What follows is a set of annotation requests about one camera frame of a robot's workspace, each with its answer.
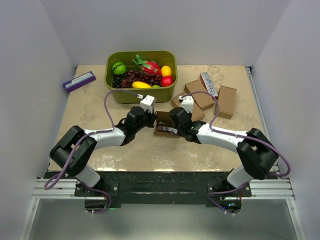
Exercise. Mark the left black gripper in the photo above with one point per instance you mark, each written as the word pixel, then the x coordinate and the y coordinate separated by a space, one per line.
pixel 152 117

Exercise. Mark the brown paper box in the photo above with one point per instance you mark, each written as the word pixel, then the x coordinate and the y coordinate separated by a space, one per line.
pixel 164 116

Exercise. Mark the brown snack wrapper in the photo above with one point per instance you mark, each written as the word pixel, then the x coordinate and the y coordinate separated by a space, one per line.
pixel 167 128

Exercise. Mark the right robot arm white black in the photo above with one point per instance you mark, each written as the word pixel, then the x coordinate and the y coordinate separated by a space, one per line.
pixel 255 151

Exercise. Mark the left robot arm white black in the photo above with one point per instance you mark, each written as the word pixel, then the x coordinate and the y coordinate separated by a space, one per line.
pixel 73 151

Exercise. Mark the front folded brown box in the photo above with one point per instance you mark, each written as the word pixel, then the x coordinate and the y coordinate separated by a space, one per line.
pixel 197 113

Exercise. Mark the folded brown box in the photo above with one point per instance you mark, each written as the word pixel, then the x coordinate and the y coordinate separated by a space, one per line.
pixel 203 100
pixel 197 113
pixel 226 101

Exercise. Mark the middle folded brown box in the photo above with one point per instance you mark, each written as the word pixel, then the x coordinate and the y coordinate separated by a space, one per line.
pixel 203 100

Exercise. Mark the right folded brown box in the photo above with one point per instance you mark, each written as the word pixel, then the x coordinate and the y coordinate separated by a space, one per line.
pixel 226 101

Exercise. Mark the red white toothpaste box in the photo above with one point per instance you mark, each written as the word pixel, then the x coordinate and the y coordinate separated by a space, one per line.
pixel 208 83

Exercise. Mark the purple flat box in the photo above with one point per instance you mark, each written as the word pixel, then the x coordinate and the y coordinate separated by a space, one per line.
pixel 79 82

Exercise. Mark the small green toy fruit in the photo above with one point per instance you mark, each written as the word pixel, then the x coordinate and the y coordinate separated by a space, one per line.
pixel 155 86

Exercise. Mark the yellow toy mango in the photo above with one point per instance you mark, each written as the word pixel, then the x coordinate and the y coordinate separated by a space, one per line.
pixel 140 85

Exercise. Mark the red toy apple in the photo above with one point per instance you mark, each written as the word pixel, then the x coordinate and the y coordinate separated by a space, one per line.
pixel 166 81

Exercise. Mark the red toy grapes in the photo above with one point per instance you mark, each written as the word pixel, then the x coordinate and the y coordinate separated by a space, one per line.
pixel 132 76

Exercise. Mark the dark blue toy grapes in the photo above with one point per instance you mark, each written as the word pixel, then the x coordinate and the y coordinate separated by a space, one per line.
pixel 117 81

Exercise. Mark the yellow orange toy lemon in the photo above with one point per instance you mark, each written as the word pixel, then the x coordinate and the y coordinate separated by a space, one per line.
pixel 166 71

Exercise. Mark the pink toy dragon fruit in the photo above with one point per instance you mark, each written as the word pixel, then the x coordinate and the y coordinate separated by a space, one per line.
pixel 149 67

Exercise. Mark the green toy watermelon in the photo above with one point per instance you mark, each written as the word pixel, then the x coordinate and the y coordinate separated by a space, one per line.
pixel 119 68

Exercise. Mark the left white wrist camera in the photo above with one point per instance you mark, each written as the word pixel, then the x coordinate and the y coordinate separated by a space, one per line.
pixel 147 103

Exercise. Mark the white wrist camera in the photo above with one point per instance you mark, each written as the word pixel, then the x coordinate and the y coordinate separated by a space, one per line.
pixel 147 103
pixel 187 103

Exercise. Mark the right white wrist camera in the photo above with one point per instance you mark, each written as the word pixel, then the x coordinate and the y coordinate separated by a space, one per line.
pixel 187 103

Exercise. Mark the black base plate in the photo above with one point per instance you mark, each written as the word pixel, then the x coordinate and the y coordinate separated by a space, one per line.
pixel 160 188

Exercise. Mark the aluminium frame rail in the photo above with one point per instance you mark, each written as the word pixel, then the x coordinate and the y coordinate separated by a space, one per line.
pixel 51 213

